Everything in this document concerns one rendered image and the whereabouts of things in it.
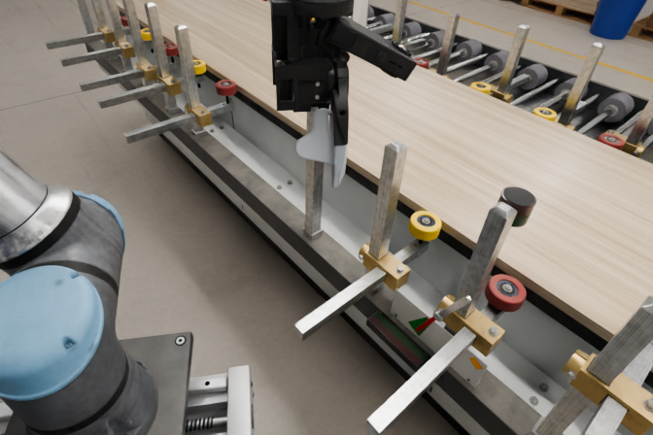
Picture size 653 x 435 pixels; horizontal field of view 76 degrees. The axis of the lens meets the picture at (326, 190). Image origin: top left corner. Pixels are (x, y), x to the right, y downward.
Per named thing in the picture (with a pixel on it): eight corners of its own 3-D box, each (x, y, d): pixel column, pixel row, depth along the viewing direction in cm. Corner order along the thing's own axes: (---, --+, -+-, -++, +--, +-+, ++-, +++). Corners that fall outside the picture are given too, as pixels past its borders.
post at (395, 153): (371, 295, 115) (397, 149, 85) (362, 287, 117) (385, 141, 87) (380, 288, 117) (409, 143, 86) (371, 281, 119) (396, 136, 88)
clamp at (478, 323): (485, 357, 88) (493, 345, 85) (433, 315, 95) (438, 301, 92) (499, 342, 91) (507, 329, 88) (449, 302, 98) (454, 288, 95)
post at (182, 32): (198, 145, 173) (178, 26, 143) (194, 141, 175) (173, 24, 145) (206, 142, 175) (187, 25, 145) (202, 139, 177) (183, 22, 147)
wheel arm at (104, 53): (64, 68, 190) (60, 59, 188) (61, 66, 192) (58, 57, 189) (156, 49, 213) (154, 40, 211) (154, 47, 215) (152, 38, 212)
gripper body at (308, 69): (272, 87, 53) (268, -16, 45) (339, 85, 54) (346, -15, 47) (277, 117, 47) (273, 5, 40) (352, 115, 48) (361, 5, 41)
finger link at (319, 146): (295, 189, 50) (291, 111, 49) (345, 186, 51) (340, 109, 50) (298, 190, 47) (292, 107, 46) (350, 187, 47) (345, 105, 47)
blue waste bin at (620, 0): (620, 45, 497) (651, -19, 453) (575, 31, 530) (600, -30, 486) (638, 36, 526) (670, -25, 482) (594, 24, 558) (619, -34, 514)
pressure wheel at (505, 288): (498, 339, 94) (515, 308, 87) (468, 315, 99) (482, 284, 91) (517, 319, 98) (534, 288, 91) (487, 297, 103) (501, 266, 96)
